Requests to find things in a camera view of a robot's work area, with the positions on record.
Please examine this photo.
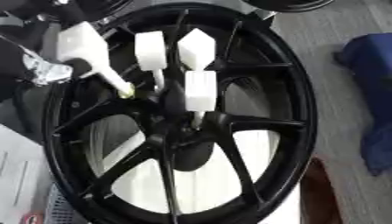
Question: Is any brown wooden chair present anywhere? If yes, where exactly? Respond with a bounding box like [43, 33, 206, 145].
[298, 157, 345, 224]

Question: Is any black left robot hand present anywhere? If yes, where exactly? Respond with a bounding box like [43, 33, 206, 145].
[0, 35, 100, 102]

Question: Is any small red and white box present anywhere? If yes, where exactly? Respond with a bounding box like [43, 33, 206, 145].
[18, 212, 46, 224]

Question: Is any black round tire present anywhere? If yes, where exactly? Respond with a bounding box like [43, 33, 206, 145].
[243, 0, 336, 13]

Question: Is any black spoked wheel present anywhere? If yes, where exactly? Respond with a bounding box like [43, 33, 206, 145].
[41, 2, 319, 224]

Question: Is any grey mesh basket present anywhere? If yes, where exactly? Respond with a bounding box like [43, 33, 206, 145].
[43, 183, 89, 224]

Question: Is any blue bag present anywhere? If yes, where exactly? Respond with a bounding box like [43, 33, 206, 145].
[332, 32, 392, 178]

